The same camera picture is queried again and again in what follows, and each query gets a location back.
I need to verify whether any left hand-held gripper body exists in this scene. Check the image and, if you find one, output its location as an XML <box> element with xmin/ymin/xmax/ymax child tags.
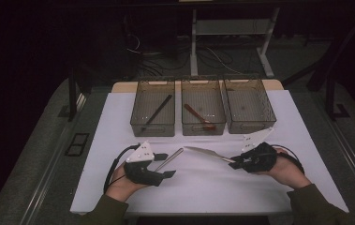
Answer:
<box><xmin>123</xmin><ymin>141</ymin><xmax>167</xmax><ymax>188</ymax></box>

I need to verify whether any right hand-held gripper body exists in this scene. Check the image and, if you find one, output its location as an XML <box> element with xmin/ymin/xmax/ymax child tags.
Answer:
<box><xmin>235</xmin><ymin>127</ymin><xmax>277</xmax><ymax>173</ymax></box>

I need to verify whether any silver metal fork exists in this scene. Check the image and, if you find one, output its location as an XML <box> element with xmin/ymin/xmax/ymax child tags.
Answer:
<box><xmin>155</xmin><ymin>147</ymin><xmax>185</xmax><ymax>173</ymax></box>

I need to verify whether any silver metal knife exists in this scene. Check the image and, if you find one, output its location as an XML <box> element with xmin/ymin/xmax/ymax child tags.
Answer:
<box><xmin>183</xmin><ymin>145</ymin><xmax>236</xmax><ymax>164</ymax></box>

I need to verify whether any brown wooden spoon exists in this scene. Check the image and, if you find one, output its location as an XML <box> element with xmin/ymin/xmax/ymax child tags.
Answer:
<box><xmin>184</xmin><ymin>103</ymin><xmax>217</xmax><ymax>131</ymax></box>

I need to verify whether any clear brown plastic bin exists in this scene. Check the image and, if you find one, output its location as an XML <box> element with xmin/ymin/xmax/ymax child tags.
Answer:
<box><xmin>130</xmin><ymin>79</ymin><xmax>176</xmax><ymax>138</ymax></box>
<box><xmin>180</xmin><ymin>78</ymin><xmax>227</xmax><ymax>137</ymax></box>
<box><xmin>222</xmin><ymin>78</ymin><xmax>277</xmax><ymax>135</ymax></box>

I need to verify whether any person's left hand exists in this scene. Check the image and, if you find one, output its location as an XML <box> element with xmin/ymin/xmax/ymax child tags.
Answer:
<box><xmin>105</xmin><ymin>162</ymin><xmax>148</xmax><ymax>203</ymax></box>

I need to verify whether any person's right hand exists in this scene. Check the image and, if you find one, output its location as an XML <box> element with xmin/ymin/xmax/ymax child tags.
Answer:
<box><xmin>259</xmin><ymin>147</ymin><xmax>312</xmax><ymax>190</ymax></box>

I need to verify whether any black metal stand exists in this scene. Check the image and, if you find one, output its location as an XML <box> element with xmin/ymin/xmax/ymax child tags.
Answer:
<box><xmin>67</xmin><ymin>68</ymin><xmax>87</xmax><ymax>123</ymax></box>
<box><xmin>282</xmin><ymin>8</ymin><xmax>355</xmax><ymax>121</ymax></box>

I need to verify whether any left hand-held gripper cable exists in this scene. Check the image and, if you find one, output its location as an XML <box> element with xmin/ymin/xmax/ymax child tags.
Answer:
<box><xmin>103</xmin><ymin>143</ymin><xmax>141</xmax><ymax>195</ymax></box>

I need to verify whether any hand-held gripper cable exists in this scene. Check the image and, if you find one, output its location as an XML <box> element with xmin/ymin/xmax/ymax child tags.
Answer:
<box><xmin>272</xmin><ymin>143</ymin><xmax>305</xmax><ymax>174</ymax></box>
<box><xmin>103</xmin><ymin>143</ymin><xmax>141</xmax><ymax>195</ymax></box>

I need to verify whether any right hand-held gripper cable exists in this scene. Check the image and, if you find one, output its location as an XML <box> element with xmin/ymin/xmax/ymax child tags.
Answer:
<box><xmin>272</xmin><ymin>143</ymin><xmax>305</xmax><ymax>174</ymax></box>

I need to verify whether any tangle of floor cables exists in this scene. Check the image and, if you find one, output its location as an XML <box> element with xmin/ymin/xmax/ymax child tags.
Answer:
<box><xmin>125</xmin><ymin>31</ymin><xmax>260</xmax><ymax>78</ymax></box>

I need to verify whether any white metal desk frame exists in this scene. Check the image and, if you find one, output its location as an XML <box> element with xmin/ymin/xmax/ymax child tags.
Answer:
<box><xmin>189</xmin><ymin>7</ymin><xmax>281</xmax><ymax>79</ymax></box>

